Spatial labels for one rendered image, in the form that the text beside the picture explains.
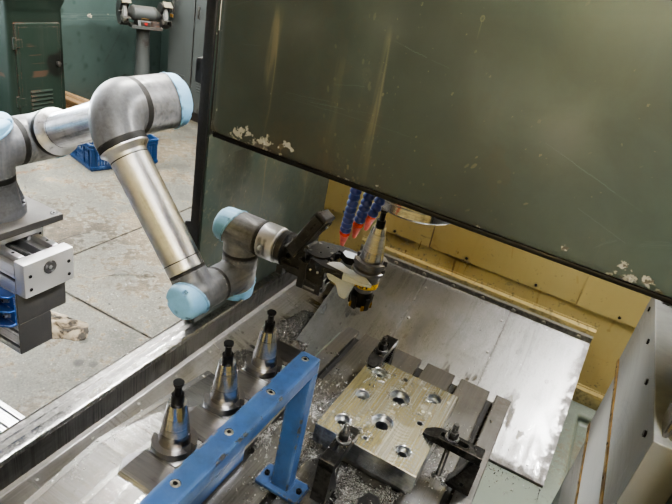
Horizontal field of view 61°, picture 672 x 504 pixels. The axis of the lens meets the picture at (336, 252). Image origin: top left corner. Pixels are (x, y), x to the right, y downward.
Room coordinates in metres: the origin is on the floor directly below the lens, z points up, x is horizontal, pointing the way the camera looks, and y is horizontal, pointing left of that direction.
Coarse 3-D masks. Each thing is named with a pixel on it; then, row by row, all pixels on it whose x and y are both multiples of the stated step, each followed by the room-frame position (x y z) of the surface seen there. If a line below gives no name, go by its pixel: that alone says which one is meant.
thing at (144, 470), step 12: (132, 456) 0.54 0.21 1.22; (144, 456) 0.54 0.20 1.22; (156, 456) 0.55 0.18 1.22; (120, 468) 0.52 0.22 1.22; (132, 468) 0.52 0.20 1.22; (144, 468) 0.52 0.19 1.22; (156, 468) 0.53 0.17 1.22; (168, 468) 0.53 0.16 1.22; (132, 480) 0.50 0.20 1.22; (144, 480) 0.50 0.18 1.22; (156, 480) 0.51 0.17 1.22; (144, 492) 0.49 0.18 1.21
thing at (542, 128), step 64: (256, 0) 0.69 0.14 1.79; (320, 0) 0.66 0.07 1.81; (384, 0) 0.63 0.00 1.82; (448, 0) 0.60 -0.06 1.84; (512, 0) 0.58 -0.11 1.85; (576, 0) 0.56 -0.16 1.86; (640, 0) 0.54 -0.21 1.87; (256, 64) 0.68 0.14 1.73; (320, 64) 0.65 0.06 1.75; (384, 64) 0.62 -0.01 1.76; (448, 64) 0.60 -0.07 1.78; (512, 64) 0.57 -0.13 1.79; (576, 64) 0.55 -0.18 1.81; (640, 64) 0.53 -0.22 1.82; (256, 128) 0.68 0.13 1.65; (320, 128) 0.65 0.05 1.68; (384, 128) 0.62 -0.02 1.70; (448, 128) 0.59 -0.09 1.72; (512, 128) 0.57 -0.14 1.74; (576, 128) 0.54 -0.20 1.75; (640, 128) 0.53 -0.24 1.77; (384, 192) 0.61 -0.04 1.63; (448, 192) 0.58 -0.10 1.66; (512, 192) 0.56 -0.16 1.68; (576, 192) 0.54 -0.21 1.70; (640, 192) 0.52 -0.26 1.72; (576, 256) 0.53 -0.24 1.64; (640, 256) 0.51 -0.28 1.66
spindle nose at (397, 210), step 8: (384, 208) 0.88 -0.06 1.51; (392, 208) 0.86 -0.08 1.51; (400, 208) 0.86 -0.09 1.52; (408, 208) 0.85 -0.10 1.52; (400, 216) 0.86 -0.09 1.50; (408, 216) 0.85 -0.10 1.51; (416, 216) 0.85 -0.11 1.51; (424, 216) 0.85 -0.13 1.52; (432, 224) 0.85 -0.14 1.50; (440, 224) 0.86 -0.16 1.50; (448, 224) 0.87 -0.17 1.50
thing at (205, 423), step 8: (192, 408) 0.65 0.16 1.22; (200, 408) 0.65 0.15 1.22; (192, 416) 0.63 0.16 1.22; (200, 416) 0.63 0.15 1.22; (208, 416) 0.64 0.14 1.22; (216, 416) 0.64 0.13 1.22; (192, 424) 0.61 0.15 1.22; (200, 424) 0.62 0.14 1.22; (208, 424) 0.62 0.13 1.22; (216, 424) 0.62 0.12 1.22; (200, 432) 0.60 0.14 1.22; (208, 432) 0.61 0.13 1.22; (200, 440) 0.59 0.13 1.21
